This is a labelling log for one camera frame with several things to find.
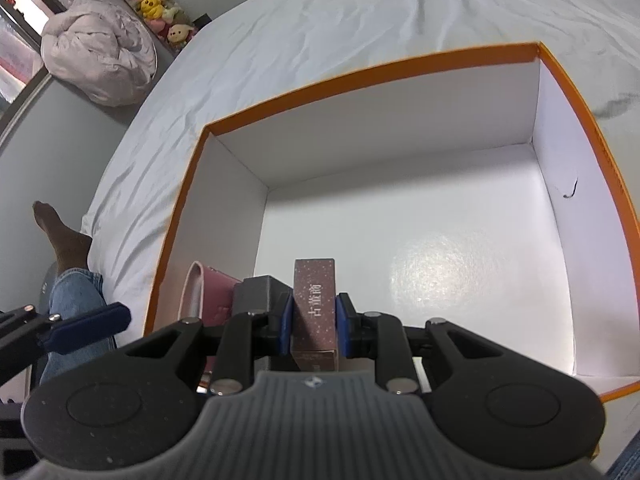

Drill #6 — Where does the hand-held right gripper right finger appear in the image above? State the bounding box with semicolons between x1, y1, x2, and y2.
335;291;506;395

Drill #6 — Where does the person's left leg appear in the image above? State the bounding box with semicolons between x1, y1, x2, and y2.
32;200;118;386

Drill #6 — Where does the clear tube of plush toys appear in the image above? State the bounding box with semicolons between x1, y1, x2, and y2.
97;0;196;51

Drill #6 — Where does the brown starry box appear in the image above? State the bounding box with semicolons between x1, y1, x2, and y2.
291;258;342;373

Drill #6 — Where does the dark grey box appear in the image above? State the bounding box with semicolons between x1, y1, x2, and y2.
232;274;294;373

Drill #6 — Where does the bundled pale pink duvet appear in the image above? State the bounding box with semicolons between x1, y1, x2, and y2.
40;0;156;107

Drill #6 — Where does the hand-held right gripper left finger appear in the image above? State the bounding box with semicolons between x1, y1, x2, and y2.
125;290;297;395

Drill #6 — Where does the person's right leg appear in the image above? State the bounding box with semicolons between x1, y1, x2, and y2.
605;440;640;480

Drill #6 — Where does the window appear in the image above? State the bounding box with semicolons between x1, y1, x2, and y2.
0;0;68;106

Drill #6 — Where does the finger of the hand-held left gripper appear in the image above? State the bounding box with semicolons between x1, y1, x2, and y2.
0;302;132;356

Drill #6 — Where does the orange cardboard box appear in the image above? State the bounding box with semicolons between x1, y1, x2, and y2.
142;41;640;406

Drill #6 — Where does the pink wallet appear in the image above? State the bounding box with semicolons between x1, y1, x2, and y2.
185;260;243;391

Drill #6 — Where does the person's leg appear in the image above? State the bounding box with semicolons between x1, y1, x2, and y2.
605;440;640;480
32;200;118;386

